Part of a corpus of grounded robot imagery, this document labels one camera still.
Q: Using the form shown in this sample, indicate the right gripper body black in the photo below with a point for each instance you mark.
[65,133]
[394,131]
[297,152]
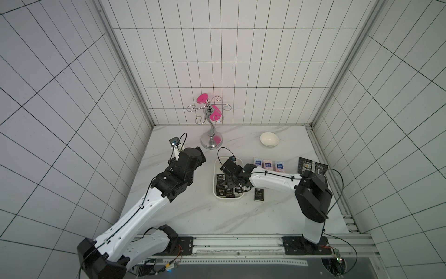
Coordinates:
[230,169]

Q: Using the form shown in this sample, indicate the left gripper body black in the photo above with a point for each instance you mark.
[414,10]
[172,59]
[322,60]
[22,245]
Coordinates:
[202,159]

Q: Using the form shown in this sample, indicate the pink Tempo tissue pack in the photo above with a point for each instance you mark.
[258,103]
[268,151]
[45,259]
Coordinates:
[258,162]
[268,165]
[279,167]

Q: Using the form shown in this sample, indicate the black tissue pack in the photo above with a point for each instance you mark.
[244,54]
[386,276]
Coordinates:
[220,179]
[229,193]
[258,195]

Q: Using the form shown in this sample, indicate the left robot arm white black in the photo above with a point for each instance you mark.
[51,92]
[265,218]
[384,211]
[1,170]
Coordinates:
[116,251]

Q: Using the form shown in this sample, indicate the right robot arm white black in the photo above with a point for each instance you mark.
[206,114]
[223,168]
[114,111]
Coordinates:
[311,191]

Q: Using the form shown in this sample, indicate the white storage box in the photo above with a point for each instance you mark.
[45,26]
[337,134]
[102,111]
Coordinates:
[238,192]

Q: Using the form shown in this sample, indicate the chrome cup holder stand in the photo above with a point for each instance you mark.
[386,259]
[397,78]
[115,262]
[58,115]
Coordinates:
[212,139]

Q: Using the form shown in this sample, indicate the white ceramic bowl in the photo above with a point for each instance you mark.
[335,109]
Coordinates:
[269,139]

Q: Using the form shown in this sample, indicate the pink cup lower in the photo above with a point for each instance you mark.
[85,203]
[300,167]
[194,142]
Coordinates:
[216,116]

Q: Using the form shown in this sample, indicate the pink cup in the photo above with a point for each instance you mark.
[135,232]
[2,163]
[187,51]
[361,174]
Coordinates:
[203,98]
[216,116]

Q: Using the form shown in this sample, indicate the pink cup upper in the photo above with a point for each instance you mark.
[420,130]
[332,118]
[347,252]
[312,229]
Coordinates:
[203,98]

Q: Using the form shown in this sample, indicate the black snack bag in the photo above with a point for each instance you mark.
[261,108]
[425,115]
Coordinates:
[320,168]
[304,165]

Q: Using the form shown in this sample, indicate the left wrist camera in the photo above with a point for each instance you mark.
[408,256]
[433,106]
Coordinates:
[174,142]

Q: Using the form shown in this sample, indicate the aluminium mounting rail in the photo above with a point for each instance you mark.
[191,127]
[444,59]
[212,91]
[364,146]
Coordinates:
[265,249]

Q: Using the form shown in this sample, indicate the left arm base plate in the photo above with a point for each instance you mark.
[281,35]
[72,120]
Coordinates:
[180,246]

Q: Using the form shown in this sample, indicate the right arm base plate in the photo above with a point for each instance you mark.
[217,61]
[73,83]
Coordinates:
[299,246]

